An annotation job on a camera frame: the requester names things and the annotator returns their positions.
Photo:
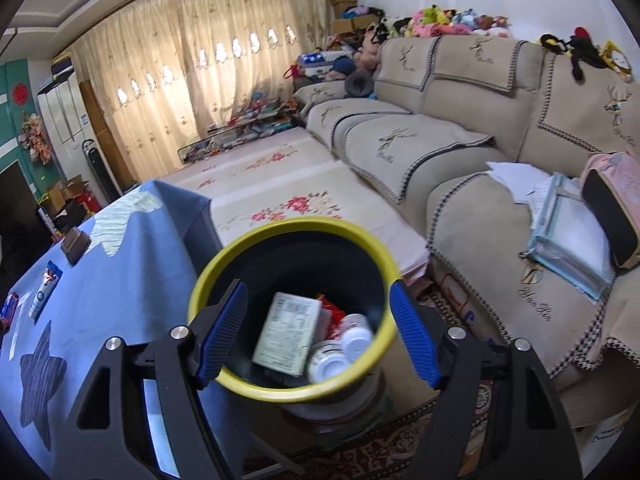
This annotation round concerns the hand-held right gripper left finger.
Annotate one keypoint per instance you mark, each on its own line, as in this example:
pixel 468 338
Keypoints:
pixel 222 332

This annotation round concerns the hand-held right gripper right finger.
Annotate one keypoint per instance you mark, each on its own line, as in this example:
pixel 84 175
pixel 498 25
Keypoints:
pixel 412 332

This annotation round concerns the white pill bottle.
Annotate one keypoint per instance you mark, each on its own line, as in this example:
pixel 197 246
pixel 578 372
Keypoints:
pixel 356 337

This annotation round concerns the long white carton box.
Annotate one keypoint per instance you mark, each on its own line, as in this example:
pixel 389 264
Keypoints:
pixel 287 332

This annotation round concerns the red snack packet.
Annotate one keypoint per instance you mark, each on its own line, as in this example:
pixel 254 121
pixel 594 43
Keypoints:
pixel 331 309

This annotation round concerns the white pudding cup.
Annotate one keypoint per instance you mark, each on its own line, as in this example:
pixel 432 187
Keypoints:
pixel 325 360

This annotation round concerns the black bin with yellow rim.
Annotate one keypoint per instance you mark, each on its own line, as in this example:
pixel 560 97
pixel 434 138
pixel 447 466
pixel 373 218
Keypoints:
pixel 290 265

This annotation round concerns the blue star tablecloth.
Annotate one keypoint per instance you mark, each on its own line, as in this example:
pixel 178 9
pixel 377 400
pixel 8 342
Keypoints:
pixel 125 260

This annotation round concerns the dark grey box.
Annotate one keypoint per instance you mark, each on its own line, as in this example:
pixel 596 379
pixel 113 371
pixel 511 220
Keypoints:
pixel 76 245

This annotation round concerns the blue tissue pack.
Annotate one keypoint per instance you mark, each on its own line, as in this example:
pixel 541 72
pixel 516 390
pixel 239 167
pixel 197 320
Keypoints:
pixel 45 290

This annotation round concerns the clear blue file bag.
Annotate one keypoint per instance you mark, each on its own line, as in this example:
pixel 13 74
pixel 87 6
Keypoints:
pixel 570 240

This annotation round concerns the white papers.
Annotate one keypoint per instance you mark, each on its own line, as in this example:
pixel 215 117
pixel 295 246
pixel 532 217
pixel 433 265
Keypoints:
pixel 515 180

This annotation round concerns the glass coffee table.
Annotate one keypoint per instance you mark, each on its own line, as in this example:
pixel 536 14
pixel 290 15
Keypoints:
pixel 235 135

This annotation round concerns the open cardboard boxes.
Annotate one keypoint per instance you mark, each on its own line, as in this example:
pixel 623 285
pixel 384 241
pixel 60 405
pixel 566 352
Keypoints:
pixel 72 200

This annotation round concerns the flat red packet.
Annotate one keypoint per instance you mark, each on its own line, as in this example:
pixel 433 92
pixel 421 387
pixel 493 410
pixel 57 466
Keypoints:
pixel 9 312

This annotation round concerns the beige sofa with covers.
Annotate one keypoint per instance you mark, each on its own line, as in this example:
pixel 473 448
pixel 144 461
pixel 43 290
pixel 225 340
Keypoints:
pixel 475 125

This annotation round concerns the pink backpack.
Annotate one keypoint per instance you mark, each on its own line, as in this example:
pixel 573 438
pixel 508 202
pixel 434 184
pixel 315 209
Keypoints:
pixel 612 205

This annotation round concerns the black television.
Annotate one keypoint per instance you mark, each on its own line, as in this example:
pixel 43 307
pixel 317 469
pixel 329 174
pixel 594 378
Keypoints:
pixel 15 200

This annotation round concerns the grey neck pillow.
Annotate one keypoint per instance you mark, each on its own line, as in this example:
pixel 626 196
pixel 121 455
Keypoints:
pixel 359 85

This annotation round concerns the artificial flower decoration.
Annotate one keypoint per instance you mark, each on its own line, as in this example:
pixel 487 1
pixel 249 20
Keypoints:
pixel 36 137

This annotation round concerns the beige curtains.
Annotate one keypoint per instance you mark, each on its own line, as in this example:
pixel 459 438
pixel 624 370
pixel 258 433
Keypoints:
pixel 200 60

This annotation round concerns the star print bag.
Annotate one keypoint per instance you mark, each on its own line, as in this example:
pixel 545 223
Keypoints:
pixel 315 62

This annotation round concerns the row of plush toys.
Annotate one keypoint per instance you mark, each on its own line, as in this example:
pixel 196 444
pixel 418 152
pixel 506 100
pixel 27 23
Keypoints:
pixel 440 20

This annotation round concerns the stack of cardboard boxes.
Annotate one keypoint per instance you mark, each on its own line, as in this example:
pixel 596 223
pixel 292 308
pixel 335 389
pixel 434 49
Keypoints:
pixel 345 5

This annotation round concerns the round red wall ornament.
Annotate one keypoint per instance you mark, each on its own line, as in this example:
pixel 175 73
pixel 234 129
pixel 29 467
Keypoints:
pixel 20 94

